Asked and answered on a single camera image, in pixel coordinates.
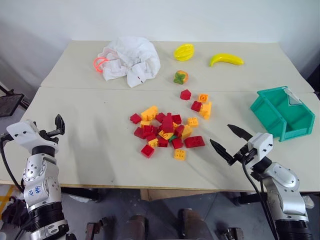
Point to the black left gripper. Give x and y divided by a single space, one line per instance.
50 136

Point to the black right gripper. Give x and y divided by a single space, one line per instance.
246 156

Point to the green plastic storage bin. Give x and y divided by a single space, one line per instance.
272 110

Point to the orange plastic toy brick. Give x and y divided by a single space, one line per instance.
203 98

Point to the black metal stand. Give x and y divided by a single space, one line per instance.
10 103

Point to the green plastic toy brick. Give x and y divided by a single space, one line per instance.
172 139

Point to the clear plastic label holder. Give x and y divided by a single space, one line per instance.
292 98

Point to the orange toy persimmon green leaf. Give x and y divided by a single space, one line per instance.
181 77

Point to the yellow toy banana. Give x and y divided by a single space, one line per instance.
226 59

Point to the yellow plastic toy brick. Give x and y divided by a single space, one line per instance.
149 113

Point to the dark purple cloth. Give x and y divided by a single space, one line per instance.
15 211

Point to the crumpled white cloth bag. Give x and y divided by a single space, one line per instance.
136 58

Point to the yellow toy starfruit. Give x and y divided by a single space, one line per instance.
184 52

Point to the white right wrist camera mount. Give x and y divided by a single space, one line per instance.
262 146

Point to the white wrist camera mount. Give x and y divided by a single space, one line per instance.
262 146
23 133

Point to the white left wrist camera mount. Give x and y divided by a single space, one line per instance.
23 133

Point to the black table frame bar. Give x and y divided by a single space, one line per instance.
246 198

